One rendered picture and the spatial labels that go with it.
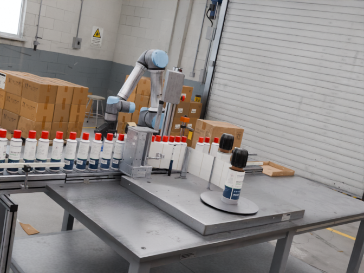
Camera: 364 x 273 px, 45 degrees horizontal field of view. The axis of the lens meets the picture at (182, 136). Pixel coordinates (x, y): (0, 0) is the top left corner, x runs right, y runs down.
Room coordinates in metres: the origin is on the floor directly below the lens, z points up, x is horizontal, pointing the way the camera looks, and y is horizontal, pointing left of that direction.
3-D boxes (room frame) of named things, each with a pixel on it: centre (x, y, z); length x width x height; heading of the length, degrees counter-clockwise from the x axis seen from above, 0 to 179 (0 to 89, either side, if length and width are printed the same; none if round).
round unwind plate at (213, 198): (2.20, -0.31, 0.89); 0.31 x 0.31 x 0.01
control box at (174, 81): (2.74, 0.12, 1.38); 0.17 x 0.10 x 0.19; 9
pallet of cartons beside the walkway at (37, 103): (6.21, 2.12, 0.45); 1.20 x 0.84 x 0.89; 56
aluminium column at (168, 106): (2.83, 0.11, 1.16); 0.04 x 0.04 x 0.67; 44
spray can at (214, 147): (2.96, -0.23, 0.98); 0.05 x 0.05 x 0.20
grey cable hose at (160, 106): (2.71, 0.17, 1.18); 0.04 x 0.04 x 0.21
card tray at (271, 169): (3.44, -0.74, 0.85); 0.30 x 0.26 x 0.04; 134
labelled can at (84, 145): (2.26, 0.50, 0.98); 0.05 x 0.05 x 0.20
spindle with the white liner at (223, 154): (2.60, -0.27, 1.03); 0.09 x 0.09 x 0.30
